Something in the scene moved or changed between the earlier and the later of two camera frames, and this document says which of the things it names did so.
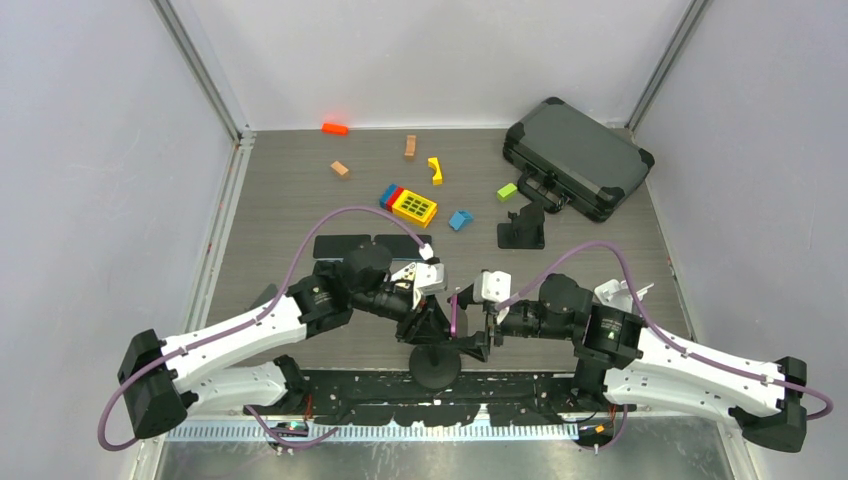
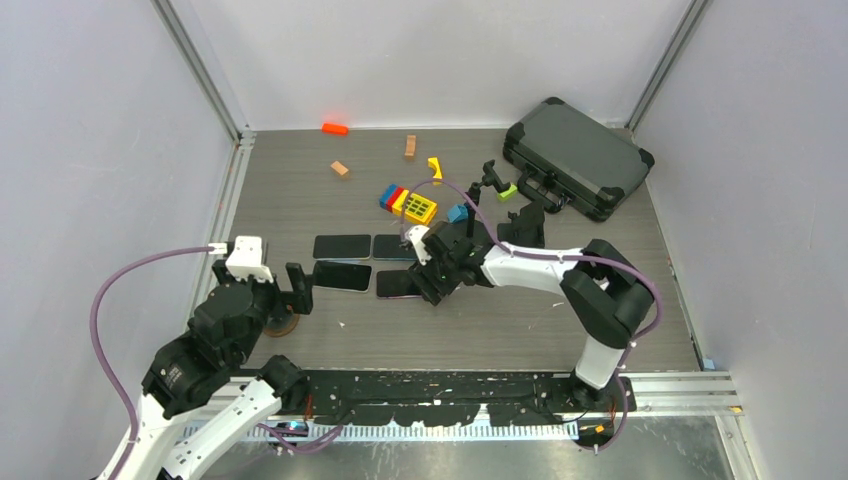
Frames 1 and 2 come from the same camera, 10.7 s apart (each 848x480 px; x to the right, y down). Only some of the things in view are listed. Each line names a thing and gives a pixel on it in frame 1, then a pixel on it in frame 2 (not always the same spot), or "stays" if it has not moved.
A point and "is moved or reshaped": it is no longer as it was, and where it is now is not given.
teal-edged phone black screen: x=403 y=247 stays
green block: x=506 y=191 stays
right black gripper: x=489 y=329 -> x=428 y=281
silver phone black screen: x=337 y=246 stays
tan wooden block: x=339 y=168 stays
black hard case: x=570 y=160 stays
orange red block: x=333 y=128 stays
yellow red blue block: x=408 y=205 stays
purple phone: x=458 y=319 is moved or reshaped
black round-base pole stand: x=435 y=366 -> x=490 y=176
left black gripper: x=423 y=317 -> x=273 y=291
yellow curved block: x=437 y=178 stays
